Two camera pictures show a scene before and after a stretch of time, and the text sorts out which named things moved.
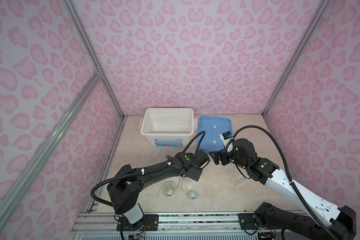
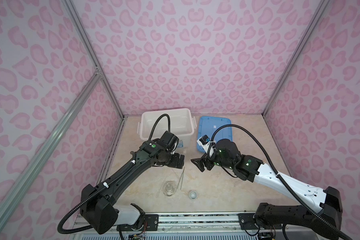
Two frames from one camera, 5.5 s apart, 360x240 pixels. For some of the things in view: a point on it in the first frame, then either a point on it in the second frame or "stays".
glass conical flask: [169, 188] stays
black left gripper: [198, 174] → [175, 161]
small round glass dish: [193, 194] stays
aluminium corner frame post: [317, 16] stays
